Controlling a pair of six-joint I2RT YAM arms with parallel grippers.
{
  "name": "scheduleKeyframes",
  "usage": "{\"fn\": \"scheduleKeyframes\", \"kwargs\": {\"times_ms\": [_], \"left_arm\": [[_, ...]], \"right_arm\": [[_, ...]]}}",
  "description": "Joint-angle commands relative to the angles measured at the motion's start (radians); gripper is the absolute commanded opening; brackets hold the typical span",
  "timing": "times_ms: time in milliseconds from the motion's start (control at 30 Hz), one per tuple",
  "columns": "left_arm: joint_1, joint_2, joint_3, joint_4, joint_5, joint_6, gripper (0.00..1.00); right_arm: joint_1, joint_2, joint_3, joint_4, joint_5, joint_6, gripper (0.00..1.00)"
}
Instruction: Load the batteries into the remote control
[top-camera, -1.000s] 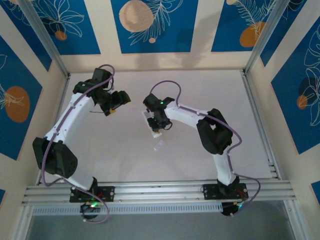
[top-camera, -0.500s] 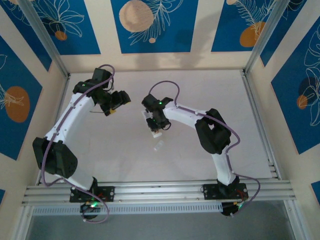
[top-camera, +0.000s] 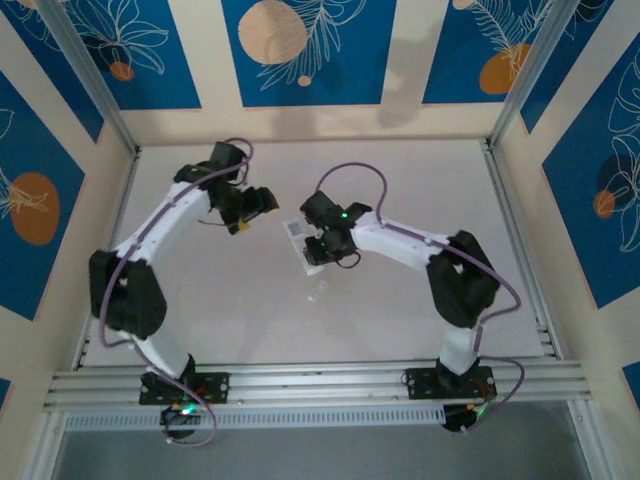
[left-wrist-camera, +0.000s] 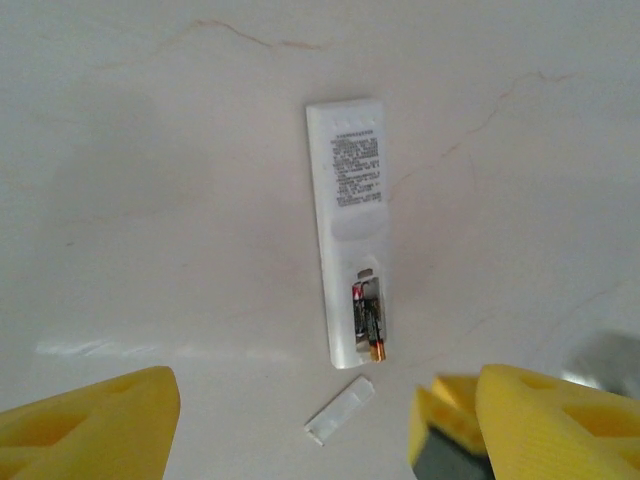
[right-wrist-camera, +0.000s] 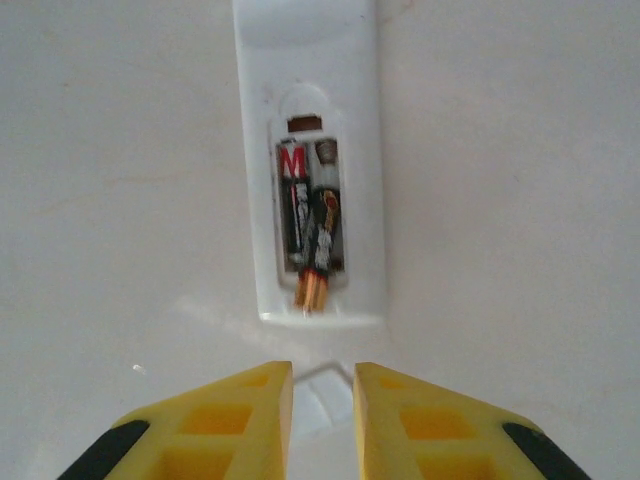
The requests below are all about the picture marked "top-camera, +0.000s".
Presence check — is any white remote control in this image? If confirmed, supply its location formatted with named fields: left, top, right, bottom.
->
left=282, top=216, right=326, bottom=277

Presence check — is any black electronics box green light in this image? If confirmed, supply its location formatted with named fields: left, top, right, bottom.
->
left=442, top=403, right=489, bottom=434
left=159, top=402, right=204, bottom=432

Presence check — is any aluminium frame leg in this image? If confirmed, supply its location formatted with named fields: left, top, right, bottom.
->
left=567, top=399, right=604, bottom=480
left=22, top=412, right=69, bottom=480

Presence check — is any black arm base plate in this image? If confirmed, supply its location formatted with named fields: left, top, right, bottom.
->
left=405, top=367, right=498, bottom=400
left=138, top=372, right=231, bottom=405

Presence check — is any aluminium side rail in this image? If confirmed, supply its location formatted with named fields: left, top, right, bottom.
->
left=479, top=139, right=565, bottom=360
left=72, top=147, right=144, bottom=372

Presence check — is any aluminium frame post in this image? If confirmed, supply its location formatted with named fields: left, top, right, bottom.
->
left=485, top=0, right=575, bottom=151
left=35, top=0, right=142, bottom=156

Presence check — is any grey slotted cable duct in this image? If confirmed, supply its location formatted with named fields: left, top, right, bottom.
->
left=63, top=405, right=447, bottom=432

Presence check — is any aluminium frame beam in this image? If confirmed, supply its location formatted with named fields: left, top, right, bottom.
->
left=43, top=358, right=592, bottom=412

